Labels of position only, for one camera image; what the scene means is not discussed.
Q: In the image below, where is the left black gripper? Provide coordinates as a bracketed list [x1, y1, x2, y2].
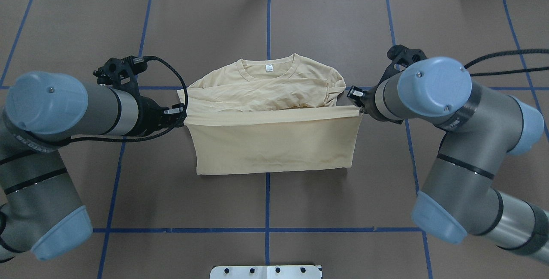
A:
[137, 97, 187, 137]

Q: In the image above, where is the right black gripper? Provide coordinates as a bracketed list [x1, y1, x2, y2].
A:
[347, 86, 390, 122]

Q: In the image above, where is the cream long-sleeve printed shirt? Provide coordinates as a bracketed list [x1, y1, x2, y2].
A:
[177, 54, 362, 175]

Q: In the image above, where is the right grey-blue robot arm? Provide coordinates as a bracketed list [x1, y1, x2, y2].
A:
[347, 57, 549, 264]

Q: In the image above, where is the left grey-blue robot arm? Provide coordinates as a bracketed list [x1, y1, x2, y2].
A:
[1, 71, 186, 263]

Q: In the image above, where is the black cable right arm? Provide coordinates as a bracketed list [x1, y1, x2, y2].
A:
[463, 49, 549, 77]

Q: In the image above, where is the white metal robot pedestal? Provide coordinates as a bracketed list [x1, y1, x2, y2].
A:
[209, 265, 323, 279]

